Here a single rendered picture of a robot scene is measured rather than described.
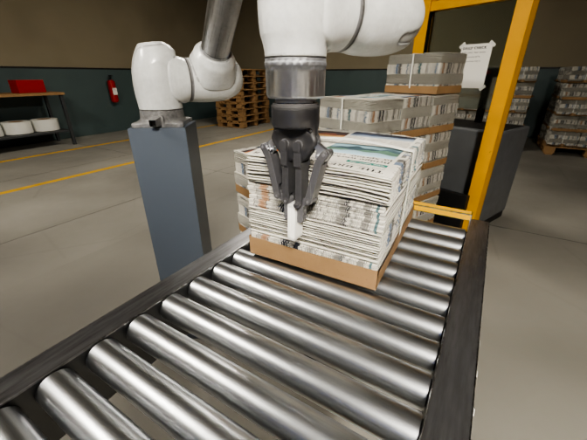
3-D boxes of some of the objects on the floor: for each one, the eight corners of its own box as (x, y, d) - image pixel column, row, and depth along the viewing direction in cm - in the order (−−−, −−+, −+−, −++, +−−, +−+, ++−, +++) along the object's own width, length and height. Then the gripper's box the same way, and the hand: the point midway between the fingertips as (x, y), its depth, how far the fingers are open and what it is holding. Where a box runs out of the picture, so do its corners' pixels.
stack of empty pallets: (245, 120, 884) (241, 69, 829) (271, 122, 848) (269, 69, 793) (215, 126, 782) (209, 68, 727) (243, 128, 746) (239, 68, 691)
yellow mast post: (458, 235, 251) (531, -60, 173) (463, 231, 256) (537, -56, 178) (468, 238, 245) (551, -66, 167) (474, 236, 250) (556, -61, 172)
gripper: (344, 100, 48) (335, 237, 58) (274, 97, 54) (277, 222, 64) (322, 104, 42) (317, 256, 52) (246, 100, 48) (254, 237, 58)
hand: (295, 220), depth 56 cm, fingers closed
